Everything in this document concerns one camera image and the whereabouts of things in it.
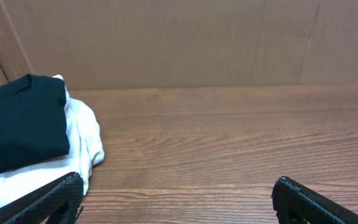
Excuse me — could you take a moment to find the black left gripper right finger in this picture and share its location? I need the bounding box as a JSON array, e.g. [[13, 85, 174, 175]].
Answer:
[[271, 176, 358, 224]]

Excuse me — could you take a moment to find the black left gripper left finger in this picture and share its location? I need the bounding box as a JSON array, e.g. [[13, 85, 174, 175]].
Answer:
[[0, 172, 83, 224]]

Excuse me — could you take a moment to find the folded beige shirt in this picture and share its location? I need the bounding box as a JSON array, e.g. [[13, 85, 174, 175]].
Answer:
[[0, 86, 104, 208]]

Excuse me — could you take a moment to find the folded black shirt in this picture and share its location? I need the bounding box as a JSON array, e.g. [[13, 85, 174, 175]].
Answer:
[[0, 74, 70, 174]]

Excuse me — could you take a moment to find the cardboard back panel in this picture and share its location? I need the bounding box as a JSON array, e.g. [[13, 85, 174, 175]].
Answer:
[[0, 0, 358, 90]]

